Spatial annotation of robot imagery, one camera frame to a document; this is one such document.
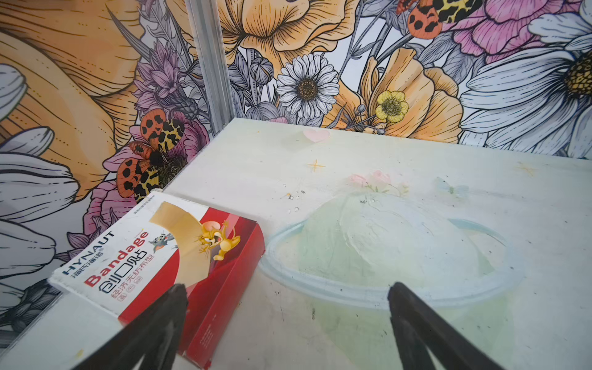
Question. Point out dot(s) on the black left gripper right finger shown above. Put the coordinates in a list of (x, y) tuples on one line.
[(420, 334)]

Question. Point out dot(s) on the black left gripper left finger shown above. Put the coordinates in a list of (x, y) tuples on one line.
[(150, 341)]

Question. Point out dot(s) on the red white bandage box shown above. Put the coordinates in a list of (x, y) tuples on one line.
[(162, 242)]

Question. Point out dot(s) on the clear plastic bowl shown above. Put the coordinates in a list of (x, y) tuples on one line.
[(353, 248)]

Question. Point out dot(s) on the aluminium left corner post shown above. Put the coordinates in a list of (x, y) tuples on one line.
[(206, 29)]

